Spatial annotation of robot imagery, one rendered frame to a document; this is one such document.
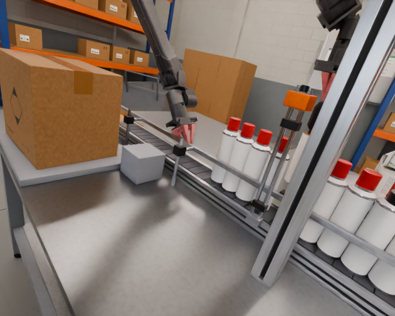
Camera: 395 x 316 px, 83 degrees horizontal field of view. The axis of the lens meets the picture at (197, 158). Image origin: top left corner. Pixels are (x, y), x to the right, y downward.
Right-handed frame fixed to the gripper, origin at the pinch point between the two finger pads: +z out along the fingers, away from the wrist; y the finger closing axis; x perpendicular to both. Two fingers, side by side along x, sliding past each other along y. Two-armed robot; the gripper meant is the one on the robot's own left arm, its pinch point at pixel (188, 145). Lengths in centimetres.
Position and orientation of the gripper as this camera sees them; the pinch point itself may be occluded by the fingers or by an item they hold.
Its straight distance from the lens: 79.3
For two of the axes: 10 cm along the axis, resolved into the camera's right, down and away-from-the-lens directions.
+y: 6.8, -1.5, 7.2
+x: -6.8, 2.4, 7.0
